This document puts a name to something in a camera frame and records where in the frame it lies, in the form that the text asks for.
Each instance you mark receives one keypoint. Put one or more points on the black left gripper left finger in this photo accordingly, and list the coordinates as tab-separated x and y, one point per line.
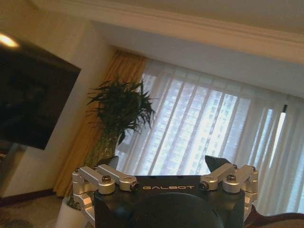
107	177

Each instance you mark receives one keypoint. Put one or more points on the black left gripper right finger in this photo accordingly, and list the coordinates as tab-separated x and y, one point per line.
221	175

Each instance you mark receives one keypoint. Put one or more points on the yellow curtain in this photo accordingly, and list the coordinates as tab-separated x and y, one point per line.
88	142

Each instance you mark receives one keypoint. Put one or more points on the white plant pot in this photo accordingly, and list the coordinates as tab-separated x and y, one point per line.
65	213

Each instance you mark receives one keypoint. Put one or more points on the white sheer curtain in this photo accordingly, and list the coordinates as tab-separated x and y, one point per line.
194	123

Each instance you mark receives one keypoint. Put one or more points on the green leafy house plant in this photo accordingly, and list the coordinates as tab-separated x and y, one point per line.
121	104

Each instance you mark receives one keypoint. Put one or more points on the dark wooden furniture edge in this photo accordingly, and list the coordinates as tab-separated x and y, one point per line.
280	219

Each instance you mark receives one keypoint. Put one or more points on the black wall television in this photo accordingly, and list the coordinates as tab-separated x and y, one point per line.
31	95

